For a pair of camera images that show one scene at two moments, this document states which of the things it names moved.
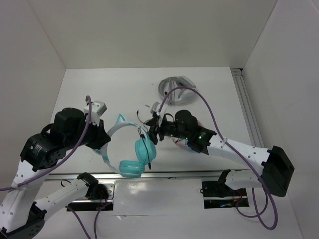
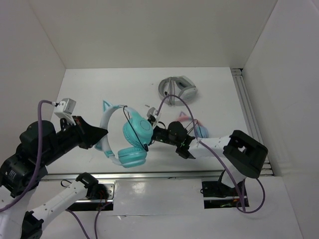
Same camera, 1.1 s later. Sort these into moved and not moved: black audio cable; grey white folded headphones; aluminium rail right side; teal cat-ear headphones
Moved: black audio cable; teal cat-ear headphones
Not moved: grey white folded headphones; aluminium rail right side
